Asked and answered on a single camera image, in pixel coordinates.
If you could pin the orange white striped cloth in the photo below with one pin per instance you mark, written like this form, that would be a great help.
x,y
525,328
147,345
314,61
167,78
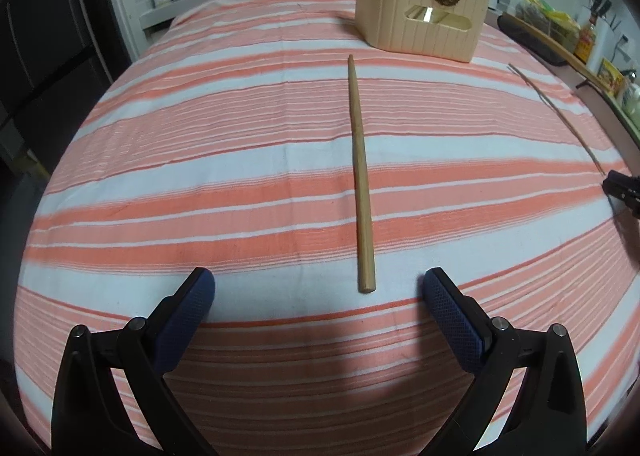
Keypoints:
x,y
225,161

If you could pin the yellow snack packet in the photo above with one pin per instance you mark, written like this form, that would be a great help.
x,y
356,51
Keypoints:
x,y
611,78

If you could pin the dark refrigerator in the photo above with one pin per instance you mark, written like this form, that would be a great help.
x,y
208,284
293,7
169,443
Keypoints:
x,y
50,36

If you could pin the wooden cutting board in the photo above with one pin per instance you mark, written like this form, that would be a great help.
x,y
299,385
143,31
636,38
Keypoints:
x,y
550,43

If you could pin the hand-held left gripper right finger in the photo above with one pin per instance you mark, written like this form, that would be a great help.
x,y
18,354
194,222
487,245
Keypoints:
x,y
452,316

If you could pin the brown sauce bottle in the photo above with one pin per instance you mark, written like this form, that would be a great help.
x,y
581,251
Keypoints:
x,y
586,38

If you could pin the beige wooden chopstick holder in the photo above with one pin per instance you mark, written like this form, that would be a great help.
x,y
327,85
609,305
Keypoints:
x,y
390,11

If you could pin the tapered wooden chopstick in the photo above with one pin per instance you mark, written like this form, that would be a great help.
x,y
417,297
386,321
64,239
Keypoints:
x,y
361,186
565,124

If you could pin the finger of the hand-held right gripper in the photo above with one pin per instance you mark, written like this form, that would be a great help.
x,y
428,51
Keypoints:
x,y
635,208
622,186

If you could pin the yellow green food bag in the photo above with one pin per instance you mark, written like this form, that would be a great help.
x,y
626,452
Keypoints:
x,y
547,18

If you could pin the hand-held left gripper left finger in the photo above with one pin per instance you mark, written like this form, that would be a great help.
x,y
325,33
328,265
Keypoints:
x,y
187,311

